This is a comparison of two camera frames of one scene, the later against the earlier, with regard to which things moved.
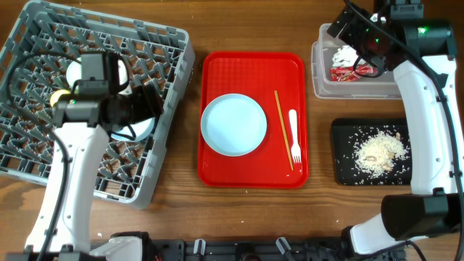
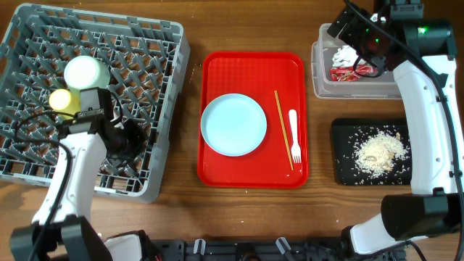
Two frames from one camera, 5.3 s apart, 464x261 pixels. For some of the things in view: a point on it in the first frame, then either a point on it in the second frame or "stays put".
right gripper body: [361, 33] stays put
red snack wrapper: [348, 73] stays put
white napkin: [345, 56] stays put
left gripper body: [137, 106] -> [130, 141]
